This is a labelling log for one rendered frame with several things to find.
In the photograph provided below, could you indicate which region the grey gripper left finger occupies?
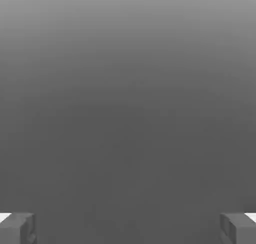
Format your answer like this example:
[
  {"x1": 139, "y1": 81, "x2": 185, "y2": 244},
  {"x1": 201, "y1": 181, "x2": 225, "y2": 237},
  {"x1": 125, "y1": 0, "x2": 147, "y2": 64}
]
[{"x1": 0, "y1": 212, "x2": 38, "y2": 244}]

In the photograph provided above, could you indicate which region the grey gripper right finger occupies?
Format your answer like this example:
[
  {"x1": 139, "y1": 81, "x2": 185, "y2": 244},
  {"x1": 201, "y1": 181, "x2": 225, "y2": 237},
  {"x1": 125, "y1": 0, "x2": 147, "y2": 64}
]
[{"x1": 219, "y1": 212, "x2": 256, "y2": 244}]

